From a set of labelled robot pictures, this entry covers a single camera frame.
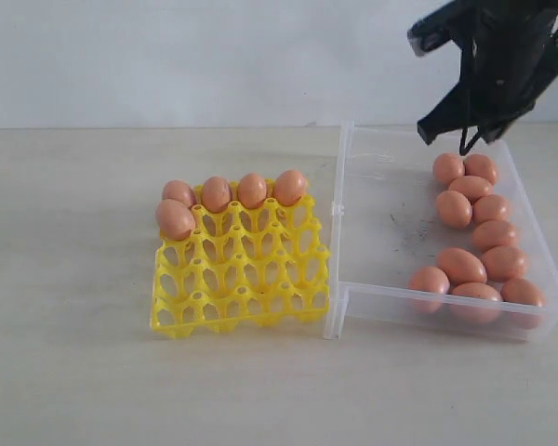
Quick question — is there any brown egg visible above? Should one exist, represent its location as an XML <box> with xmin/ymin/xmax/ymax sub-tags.
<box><xmin>435</xmin><ymin>247</ymin><xmax>487</xmax><ymax>285</ymax></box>
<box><xmin>472</xmin><ymin>220</ymin><xmax>519</xmax><ymax>253</ymax></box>
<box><xmin>463</xmin><ymin>153</ymin><xmax>498</xmax><ymax>185</ymax></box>
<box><xmin>407</xmin><ymin>266</ymin><xmax>450</xmax><ymax>314</ymax></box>
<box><xmin>432</xmin><ymin>153</ymin><xmax>465</xmax><ymax>187</ymax></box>
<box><xmin>272</xmin><ymin>169</ymin><xmax>307</xmax><ymax>206</ymax></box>
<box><xmin>500</xmin><ymin>278</ymin><xmax>547</xmax><ymax>330</ymax></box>
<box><xmin>162</xmin><ymin>179</ymin><xmax>197</xmax><ymax>208</ymax></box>
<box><xmin>472</xmin><ymin>194</ymin><xmax>512</xmax><ymax>225</ymax></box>
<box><xmin>155</xmin><ymin>199</ymin><xmax>196</xmax><ymax>241</ymax></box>
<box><xmin>450</xmin><ymin>282</ymin><xmax>502</xmax><ymax>324</ymax></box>
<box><xmin>435</xmin><ymin>190</ymin><xmax>472</xmax><ymax>229</ymax></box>
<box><xmin>448</xmin><ymin>176</ymin><xmax>493</xmax><ymax>203</ymax></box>
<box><xmin>237</xmin><ymin>173</ymin><xmax>267</xmax><ymax>209</ymax></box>
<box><xmin>480</xmin><ymin>246</ymin><xmax>529</xmax><ymax>282</ymax></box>
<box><xmin>201</xmin><ymin>177</ymin><xmax>232</xmax><ymax>214</ymax></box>

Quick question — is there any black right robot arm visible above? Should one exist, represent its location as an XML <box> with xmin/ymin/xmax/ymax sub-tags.
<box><xmin>407</xmin><ymin>1</ymin><xmax>558</xmax><ymax>155</ymax></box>

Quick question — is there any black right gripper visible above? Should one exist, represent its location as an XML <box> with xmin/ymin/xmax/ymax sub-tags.
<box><xmin>417</xmin><ymin>34</ymin><xmax>558</xmax><ymax>145</ymax></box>

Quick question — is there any black camera cable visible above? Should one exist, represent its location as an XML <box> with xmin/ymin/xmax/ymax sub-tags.
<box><xmin>456</xmin><ymin>0</ymin><xmax>558</xmax><ymax>157</ymax></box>

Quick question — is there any clear plastic bin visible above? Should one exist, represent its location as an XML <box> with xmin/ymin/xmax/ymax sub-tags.
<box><xmin>324</xmin><ymin>123</ymin><xmax>558</xmax><ymax>341</ymax></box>

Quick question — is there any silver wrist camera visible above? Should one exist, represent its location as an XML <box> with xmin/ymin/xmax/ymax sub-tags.
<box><xmin>407</xmin><ymin>0</ymin><xmax>478</xmax><ymax>57</ymax></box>

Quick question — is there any yellow plastic egg tray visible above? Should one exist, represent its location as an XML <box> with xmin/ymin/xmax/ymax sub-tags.
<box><xmin>150</xmin><ymin>179</ymin><xmax>329</xmax><ymax>338</ymax></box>

